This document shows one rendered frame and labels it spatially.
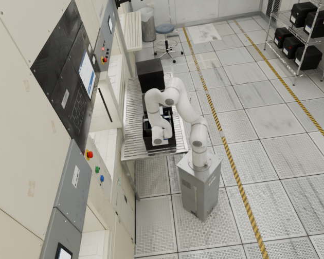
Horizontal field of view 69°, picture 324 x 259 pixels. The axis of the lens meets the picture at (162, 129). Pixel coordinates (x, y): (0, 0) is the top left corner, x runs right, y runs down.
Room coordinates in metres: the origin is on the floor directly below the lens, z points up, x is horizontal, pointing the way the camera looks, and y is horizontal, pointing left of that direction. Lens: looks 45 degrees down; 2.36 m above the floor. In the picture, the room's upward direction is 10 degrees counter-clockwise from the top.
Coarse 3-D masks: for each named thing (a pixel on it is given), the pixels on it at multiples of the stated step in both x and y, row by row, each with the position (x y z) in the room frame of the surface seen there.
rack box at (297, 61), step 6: (300, 48) 3.09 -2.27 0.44; (312, 48) 3.02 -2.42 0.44; (300, 54) 3.00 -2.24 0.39; (306, 54) 2.90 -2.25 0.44; (312, 54) 2.87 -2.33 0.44; (318, 54) 2.86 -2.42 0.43; (294, 60) 3.12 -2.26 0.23; (300, 60) 2.94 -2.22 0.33; (306, 60) 2.87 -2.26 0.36; (312, 60) 2.85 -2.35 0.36; (318, 60) 2.84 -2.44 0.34; (306, 66) 2.87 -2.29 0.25; (312, 66) 2.86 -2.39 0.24
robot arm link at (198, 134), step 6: (192, 126) 1.17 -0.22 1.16; (198, 126) 1.13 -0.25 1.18; (204, 126) 1.14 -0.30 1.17; (192, 132) 1.10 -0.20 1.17; (198, 132) 1.08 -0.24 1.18; (204, 132) 1.09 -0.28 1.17; (192, 138) 1.06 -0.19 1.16; (198, 138) 1.04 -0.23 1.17; (204, 138) 1.04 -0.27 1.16; (192, 144) 1.04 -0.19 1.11; (198, 144) 1.02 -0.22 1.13; (204, 144) 1.03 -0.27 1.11; (192, 150) 1.13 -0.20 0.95; (198, 150) 1.09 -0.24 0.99; (204, 150) 1.09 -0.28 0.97
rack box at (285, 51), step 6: (294, 36) 3.47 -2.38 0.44; (300, 36) 3.43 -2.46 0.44; (288, 42) 3.37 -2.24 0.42; (294, 42) 3.29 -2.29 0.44; (300, 42) 3.26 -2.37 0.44; (282, 48) 3.49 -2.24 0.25; (288, 48) 3.30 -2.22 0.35; (294, 48) 3.22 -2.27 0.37; (288, 54) 3.28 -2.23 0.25; (294, 54) 3.23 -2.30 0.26
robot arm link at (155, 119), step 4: (148, 112) 1.22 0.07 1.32; (156, 112) 1.21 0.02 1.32; (148, 116) 1.23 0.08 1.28; (152, 116) 1.20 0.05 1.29; (156, 116) 1.21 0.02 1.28; (152, 120) 1.21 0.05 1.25; (156, 120) 1.20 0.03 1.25; (160, 120) 1.23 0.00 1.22; (164, 120) 1.25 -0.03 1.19; (152, 124) 1.21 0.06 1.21; (156, 124) 1.20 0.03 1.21; (160, 124) 1.21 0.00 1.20; (164, 124) 1.21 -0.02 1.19; (168, 124) 1.23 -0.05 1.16; (168, 128) 1.20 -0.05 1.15; (164, 132) 1.23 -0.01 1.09; (168, 132) 1.21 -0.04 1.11; (164, 136) 1.21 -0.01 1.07; (168, 136) 1.21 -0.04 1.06
